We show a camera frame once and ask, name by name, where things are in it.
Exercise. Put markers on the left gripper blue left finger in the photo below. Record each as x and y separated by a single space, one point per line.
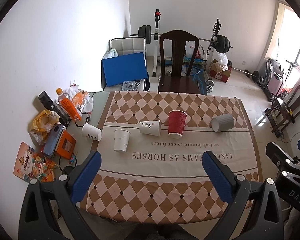
82 176

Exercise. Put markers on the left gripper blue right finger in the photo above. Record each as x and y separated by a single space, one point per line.
220 176

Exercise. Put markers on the white paper cup with drawing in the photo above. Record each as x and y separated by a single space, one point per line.
121 140

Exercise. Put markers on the white paper cup table edge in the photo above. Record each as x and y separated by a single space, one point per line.
92 132

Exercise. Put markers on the grey ribbed cup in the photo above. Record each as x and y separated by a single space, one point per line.
222 123

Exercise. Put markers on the red ripple paper cup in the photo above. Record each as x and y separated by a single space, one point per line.
176 123

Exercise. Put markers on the white paper cup lying centre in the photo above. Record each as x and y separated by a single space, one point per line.
150 127

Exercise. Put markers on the black round lid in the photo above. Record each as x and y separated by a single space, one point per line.
67 170

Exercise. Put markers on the orange box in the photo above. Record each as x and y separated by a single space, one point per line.
65 145

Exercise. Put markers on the dark wooden side chair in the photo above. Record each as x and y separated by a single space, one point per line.
282 113

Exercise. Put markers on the grey blue phone box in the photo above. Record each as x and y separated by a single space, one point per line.
53 139

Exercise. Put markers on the colourful snack bag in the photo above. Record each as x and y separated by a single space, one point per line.
32 165

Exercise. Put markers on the yellow plastic bag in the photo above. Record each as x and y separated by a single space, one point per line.
42 124

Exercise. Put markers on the checkered printed tablecloth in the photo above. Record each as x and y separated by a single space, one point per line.
160 179

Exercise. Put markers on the white crumpled wrapper bags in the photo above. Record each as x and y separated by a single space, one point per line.
82 100

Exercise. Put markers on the orange drink bottle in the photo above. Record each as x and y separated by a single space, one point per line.
67 104

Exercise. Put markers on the floor barbell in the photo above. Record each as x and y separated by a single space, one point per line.
255 75

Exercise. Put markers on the red cardboard box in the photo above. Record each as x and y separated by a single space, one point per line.
219 74

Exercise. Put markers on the blue board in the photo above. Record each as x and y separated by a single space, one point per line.
124 68

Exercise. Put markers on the barbell on rack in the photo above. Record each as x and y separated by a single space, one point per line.
221 45

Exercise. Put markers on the white squat rack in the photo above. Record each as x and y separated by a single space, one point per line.
156 34

